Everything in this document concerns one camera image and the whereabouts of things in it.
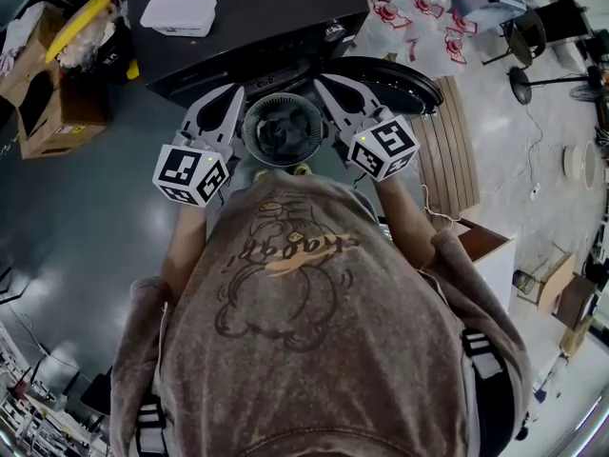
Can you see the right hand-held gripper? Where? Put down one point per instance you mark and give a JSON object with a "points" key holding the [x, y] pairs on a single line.
{"points": [[387, 148]]}

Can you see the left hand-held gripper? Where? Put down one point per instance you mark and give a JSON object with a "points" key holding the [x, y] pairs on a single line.
{"points": [[190, 172]]}

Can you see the round grey basket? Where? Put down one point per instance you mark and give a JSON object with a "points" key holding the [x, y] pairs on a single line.
{"points": [[252, 145]]}

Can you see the dark clothes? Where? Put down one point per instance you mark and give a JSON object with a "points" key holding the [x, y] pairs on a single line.
{"points": [[283, 133]]}

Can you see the black washing machine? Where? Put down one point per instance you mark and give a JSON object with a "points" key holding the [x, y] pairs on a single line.
{"points": [[266, 12]]}

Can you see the person's left forearm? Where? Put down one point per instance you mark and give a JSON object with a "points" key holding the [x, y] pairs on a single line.
{"points": [[183, 245]]}

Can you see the person's right forearm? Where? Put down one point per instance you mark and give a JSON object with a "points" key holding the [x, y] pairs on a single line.
{"points": [[404, 222]]}

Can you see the black round machine door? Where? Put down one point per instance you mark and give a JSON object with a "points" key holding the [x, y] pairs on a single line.
{"points": [[395, 81]]}

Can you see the wooden slat board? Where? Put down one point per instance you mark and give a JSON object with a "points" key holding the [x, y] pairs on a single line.
{"points": [[447, 155]]}

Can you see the person's left shoe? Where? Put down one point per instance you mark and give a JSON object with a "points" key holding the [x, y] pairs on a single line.
{"points": [[261, 175]]}

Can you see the person's shoe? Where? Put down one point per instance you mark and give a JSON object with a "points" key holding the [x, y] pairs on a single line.
{"points": [[303, 169], [261, 175]]}

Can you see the person's right shoe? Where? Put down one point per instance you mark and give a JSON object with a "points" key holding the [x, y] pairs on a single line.
{"points": [[303, 169]]}

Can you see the pile of red-printed plastic bags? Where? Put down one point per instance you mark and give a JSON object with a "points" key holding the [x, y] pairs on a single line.
{"points": [[418, 12]]}

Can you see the black standing fan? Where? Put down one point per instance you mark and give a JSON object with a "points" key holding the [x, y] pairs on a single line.
{"points": [[523, 84]]}

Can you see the open cardboard box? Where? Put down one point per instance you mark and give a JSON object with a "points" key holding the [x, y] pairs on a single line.
{"points": [[45, 126]]}

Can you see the white cabinet with brown top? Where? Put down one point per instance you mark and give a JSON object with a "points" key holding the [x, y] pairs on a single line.
{"points": [[495, 260]]}

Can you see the white plastic box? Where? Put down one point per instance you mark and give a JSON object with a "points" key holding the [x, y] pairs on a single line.
{"points": [[178, 14]]}

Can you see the black round chair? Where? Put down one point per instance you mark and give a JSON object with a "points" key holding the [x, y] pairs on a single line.
{"points": [[530, 36]]}

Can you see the yellow plastic board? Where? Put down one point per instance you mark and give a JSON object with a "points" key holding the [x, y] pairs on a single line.
{"points": [[78, 24]]}

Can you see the white round bowl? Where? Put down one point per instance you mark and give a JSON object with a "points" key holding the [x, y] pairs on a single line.
{"points": [[578, 164]]}

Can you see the person's brown printed t-shirt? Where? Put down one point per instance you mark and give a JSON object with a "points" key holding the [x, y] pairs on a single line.
{"points": [[314, 341]]}

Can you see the folded cardboard pieces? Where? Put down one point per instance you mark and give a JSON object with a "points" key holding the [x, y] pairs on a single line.
{"points": [[556, 293]]}

